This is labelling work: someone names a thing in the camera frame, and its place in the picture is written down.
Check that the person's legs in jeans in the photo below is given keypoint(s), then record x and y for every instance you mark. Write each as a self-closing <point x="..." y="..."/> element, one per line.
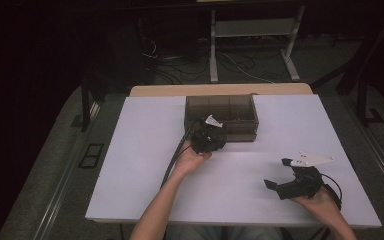
<point x="223" y="233"/>

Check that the black stand with foot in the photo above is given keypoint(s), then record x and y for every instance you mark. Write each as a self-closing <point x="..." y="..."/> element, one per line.
<point x="86" y="106"/>

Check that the black angled stand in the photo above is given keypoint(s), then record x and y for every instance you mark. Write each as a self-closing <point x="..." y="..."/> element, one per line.
<point x="363" y="83"/>

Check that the grey metal desk frame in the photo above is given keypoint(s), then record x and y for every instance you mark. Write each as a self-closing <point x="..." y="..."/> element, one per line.
<point x="253" y="27"/>

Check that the wooden table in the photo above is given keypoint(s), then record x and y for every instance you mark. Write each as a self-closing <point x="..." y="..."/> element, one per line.
<point x="220" y="90"/>

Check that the smoky acrylic drawer box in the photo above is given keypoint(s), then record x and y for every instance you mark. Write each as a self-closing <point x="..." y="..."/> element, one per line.
<point x="236" y="113"/>

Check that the black floor socket plate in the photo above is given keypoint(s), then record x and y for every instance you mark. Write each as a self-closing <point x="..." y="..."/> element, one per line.
<point x="91" y="155"/>

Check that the person's right hand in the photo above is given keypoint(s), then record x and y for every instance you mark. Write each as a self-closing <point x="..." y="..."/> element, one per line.
<point x="320" y="203"/>

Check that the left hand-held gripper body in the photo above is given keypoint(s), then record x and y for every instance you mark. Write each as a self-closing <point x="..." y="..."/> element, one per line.
<point x="208" y="138"/>

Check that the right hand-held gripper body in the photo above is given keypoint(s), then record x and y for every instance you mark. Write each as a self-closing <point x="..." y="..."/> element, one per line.
<point x="300" y="186"/>

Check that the person's left hand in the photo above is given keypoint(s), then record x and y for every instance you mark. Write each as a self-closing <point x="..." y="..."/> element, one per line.
<point x="190" y="160"/>

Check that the white table board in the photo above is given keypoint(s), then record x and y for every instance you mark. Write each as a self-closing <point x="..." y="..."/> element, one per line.
<point x="246" y="206"/>

